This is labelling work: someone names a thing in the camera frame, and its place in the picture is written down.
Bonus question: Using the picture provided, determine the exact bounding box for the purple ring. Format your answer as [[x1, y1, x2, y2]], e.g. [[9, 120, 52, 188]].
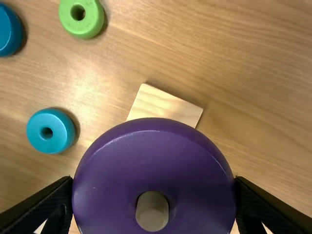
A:
[[71, 117, 237, 234]]

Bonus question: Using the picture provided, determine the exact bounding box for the wooden peg base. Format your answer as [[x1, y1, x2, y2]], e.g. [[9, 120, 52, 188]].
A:
[[126, 83, 204, 232]]

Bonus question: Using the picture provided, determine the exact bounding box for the light green ring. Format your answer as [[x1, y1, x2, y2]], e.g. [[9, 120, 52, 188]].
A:
[[58, 0, 105, 39]]

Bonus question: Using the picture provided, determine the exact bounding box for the light blue ring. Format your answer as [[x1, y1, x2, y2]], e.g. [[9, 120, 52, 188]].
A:
[[26, 108, 76, 155]]

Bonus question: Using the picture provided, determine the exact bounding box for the dark blue ring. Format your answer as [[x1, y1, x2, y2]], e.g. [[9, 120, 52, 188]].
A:
[[0, 3, 24, 58]]

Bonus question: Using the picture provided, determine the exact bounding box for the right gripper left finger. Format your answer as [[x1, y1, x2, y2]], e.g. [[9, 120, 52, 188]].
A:
[[0, 175, 74, 234]]

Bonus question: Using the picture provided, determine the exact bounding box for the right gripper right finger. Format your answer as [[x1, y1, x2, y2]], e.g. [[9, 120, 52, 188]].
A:
[[235, 175, 312, 234]]

